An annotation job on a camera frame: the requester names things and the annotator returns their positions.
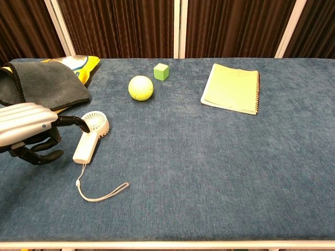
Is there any white handheld fan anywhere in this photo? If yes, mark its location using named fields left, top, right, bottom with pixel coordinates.
left=72, top=110, right=130, bottom=203

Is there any white partition frame post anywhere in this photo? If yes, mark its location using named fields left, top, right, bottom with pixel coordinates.
left=173, top=0, right=187, bottom=59
left=43, top=0, right=77, bottom=57
left=274, top=0, right=307, bottom=59

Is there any yellow snack bag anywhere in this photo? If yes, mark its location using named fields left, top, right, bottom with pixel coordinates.
left=0, top=55, right=101, bottom=88

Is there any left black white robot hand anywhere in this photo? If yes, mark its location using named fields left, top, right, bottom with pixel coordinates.
left=0, top=102, right=91, bottom=166

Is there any yellow spiral notebook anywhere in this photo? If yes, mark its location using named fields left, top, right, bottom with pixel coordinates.
left=200, top=63, right=260, bottom=116

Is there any pale yellow ball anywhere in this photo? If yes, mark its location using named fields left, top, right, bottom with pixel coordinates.
left=128, top=75, right=154, bottom=101

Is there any dark brown pleated curtain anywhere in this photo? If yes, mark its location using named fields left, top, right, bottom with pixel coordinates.
left=0, top=0, right=66, bottom=66
left=284, top=0, right=335, bottom=59
left=185, top=0, right=298, bottom=59
left=58, top=0, right=175, bottom=59

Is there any blue fabric table cover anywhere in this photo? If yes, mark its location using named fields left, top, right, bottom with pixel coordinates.
left=0, top=58, right=335, bottom=243

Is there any dark grey folded cloth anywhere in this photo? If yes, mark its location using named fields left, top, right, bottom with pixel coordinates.
left=0, top=61, right=91, bottom=112

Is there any green foam cube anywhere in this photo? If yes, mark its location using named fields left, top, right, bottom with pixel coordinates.
left=153, top=63, right=170, bottom=82

